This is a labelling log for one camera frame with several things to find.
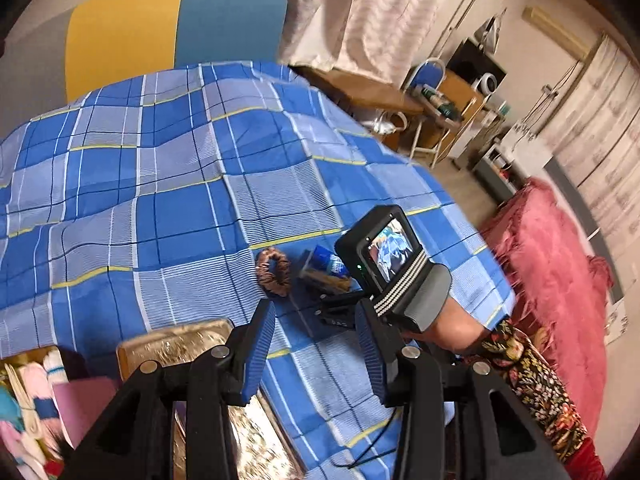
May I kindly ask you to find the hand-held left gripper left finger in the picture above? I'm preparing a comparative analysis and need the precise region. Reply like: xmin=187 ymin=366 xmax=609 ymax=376
xmin=60 ymin=300 xmax=277 ymax=480

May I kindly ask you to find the grey yellow blue headboard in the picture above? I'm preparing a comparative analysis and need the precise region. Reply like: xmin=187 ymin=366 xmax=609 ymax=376
xmin=0 ymin=0 xmax=288 ymax=126

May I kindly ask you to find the white patterned wardrobe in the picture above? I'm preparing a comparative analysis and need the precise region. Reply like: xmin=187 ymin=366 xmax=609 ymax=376
xmin=542 ymin=35 xmax=640 ymax=321

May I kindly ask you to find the wooden side cabinet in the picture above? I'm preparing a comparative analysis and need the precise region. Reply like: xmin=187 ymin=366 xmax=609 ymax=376
xmin=440 ymin=70 xmax=493 ymax=161

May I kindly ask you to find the white blue striped sock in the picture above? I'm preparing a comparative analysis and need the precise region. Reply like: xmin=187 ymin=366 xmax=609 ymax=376
xmin=42 ymin=350 xmax=68 ymax=386

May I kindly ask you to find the dark green bottle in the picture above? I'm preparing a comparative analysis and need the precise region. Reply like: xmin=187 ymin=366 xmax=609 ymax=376
xmin=420 ymin=85 xmax=463 ymax=121

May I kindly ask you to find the blue chair with white frame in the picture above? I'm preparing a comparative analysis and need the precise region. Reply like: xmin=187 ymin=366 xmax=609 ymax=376
xmin=400 ymin=57 xmax=483 ymax=168

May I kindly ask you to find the wooden desk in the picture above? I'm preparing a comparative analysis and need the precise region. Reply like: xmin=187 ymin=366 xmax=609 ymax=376
xmin=305 ymin=65 xmax=431 ymax=121

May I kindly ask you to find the patterned beige curtain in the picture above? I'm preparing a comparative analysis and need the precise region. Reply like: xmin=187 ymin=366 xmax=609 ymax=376
xmin=120 ymin=0 xmax=466 ymax=86

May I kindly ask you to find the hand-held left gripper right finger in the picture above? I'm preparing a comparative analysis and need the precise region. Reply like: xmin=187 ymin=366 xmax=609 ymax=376
xmin=354 ymin=299 xmax=571 ymax=480

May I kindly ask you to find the person's right forearm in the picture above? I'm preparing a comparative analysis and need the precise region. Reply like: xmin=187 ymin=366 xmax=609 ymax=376
xmin=400 ymin=300 xmax=606 ymax=480

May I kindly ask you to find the gold tray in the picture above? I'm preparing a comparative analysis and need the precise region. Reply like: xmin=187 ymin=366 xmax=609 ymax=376
xmin=116 ymin=319 xmax=306 ymax=480

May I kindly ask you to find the blue snack packet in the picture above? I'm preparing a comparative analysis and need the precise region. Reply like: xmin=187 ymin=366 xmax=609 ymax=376
xmin=300 ymin=244 xmax=353 ymax=293

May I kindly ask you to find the leopard print scrunchie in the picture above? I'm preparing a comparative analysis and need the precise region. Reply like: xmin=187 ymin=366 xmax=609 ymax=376
xmin=255 ymin=248 xmax=293 ymax=298

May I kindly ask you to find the black cable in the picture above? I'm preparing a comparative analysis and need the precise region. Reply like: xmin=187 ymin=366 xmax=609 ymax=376
xmin=347 ymin=405 xmax=403 ymax=468

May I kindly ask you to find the white low cabinet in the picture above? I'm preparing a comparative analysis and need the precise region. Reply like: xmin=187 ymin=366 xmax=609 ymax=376
xmin=472 ymin=120 xmax=556 ymax=201

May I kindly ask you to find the red fringed blanket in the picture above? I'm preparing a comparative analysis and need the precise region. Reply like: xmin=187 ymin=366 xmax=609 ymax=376
xmin=477 ymin=177 xmax=616 ymax=441

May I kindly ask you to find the beige wall unit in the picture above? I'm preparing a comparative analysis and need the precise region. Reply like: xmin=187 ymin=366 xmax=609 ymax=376
xmin=522 ymin=6 xmax=591 ymax=61

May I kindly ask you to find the white round fan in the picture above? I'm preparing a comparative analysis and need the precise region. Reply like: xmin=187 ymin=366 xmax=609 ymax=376
xmin=475 ymin=72 xmax=501 ymax=96

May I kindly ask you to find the blue plaid bedsheet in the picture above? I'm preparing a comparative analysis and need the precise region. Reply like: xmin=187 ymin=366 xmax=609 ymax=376
xmin=0 ymin=60 xmax=516 ymax=480

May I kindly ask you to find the pink sock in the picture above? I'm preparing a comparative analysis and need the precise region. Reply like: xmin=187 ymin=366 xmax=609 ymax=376
xmin=20 ymin=362 xmax=51 ymax=411

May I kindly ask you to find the pink box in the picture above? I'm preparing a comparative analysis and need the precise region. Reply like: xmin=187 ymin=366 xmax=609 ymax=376
xmin=0 ymin=345 xmax=123 ymax=480

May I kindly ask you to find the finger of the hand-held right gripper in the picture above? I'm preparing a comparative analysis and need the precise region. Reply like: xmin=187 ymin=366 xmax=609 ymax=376
xmin=312 ymin=290 xmax=363 ymax=313

